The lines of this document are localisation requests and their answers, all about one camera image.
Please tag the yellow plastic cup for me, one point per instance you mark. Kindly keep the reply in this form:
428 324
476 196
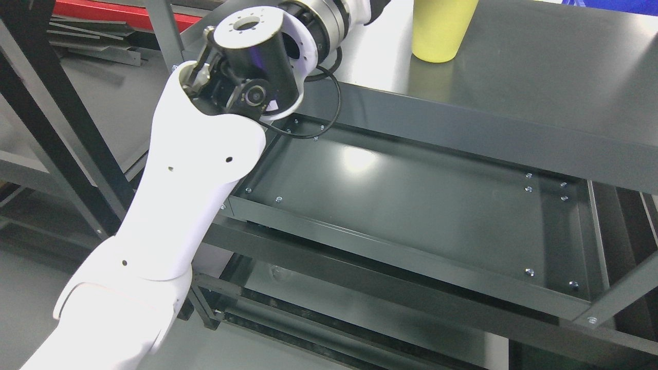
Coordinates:
439 28

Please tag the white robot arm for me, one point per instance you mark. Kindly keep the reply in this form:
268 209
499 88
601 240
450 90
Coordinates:
195 169

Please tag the red metal beam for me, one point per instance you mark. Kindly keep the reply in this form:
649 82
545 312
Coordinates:
135 16

